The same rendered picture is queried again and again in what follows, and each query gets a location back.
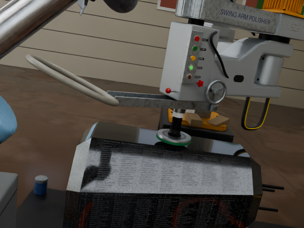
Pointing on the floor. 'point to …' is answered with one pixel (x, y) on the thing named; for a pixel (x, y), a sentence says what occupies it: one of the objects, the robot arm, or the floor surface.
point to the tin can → (40, 185)
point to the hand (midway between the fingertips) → (71, 11)
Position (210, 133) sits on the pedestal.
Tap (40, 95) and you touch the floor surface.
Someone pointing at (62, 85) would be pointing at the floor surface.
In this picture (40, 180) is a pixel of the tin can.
